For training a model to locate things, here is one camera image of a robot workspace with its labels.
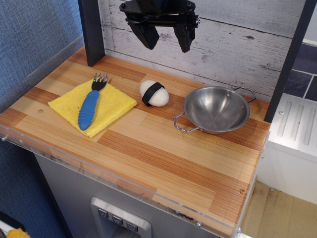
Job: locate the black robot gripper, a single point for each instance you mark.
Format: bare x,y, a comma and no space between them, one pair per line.
144,15

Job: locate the white sushi with black band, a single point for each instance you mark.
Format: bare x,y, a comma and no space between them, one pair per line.
153,93

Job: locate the yellow black object corner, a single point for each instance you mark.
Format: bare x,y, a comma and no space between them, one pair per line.
7,231

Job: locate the yellow folded cloth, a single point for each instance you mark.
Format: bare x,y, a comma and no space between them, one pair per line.
111,105

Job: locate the white grooved appliance top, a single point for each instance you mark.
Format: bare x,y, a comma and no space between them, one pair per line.
295,124

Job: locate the clear acrylic edge guard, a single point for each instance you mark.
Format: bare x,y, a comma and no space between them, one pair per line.
200,178

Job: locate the silver dispenser button panel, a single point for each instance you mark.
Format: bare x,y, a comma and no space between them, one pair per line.
114,222

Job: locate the dark grey left post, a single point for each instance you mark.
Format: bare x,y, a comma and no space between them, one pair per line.
92,30

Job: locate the dark grey post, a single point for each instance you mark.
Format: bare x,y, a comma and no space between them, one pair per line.
295,45
92,30

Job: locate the stainless steel bowl with handles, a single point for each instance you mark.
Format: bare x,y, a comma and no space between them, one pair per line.
215,109

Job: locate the blue handled fork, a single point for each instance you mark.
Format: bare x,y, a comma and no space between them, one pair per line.
87,111

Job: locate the dark grey right post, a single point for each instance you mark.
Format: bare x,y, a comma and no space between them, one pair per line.
295,45

